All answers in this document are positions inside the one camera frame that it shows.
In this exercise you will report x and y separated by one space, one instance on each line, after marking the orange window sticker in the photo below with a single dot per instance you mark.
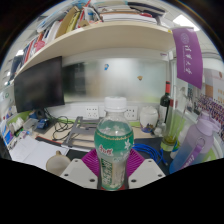
140 78

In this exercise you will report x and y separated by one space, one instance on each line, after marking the black computer monitor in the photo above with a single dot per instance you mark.
38 85

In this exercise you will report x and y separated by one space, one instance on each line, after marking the grey metal laptop stand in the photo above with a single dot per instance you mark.
81 131

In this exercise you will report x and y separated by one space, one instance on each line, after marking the large rectangular ceiling light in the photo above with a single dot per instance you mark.
185 21

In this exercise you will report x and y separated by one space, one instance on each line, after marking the green drinking glass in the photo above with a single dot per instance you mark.
171 133

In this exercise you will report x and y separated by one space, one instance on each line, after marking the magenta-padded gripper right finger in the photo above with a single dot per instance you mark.
148 170

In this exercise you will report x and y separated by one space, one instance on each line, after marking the green-labelled tea bottle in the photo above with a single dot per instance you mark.
114 140

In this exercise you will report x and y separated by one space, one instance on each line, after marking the white paper sheets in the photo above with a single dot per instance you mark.
36 151

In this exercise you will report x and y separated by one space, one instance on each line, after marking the small ceiling light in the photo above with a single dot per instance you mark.
19 52

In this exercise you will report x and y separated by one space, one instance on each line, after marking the white ceramic jar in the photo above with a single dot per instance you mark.
148 120

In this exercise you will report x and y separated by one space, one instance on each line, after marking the dark wine bottle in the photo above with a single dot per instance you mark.
164 105

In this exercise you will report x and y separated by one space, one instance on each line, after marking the white wall socket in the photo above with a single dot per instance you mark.
131 113
91 112

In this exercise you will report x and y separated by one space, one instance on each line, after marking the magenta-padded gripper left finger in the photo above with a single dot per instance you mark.
78 170

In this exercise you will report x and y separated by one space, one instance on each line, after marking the small blue desk device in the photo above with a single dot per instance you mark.
42 124

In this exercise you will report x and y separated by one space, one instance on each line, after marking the blue window sticker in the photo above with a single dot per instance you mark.
106 66

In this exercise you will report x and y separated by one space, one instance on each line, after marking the shelf unit with books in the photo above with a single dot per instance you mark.
100 33

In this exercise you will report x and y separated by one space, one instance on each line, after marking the group photo poster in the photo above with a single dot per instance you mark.
213 100

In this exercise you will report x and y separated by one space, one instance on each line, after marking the purple hanging banner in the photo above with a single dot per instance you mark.
189 56

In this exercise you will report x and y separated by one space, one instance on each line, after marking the white patterned paper cup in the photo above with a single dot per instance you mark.
57 164

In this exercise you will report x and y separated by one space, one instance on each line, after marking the black desk mat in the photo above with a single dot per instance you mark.
77 154

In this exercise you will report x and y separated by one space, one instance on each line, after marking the purple plastic water jug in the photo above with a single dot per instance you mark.
193 146

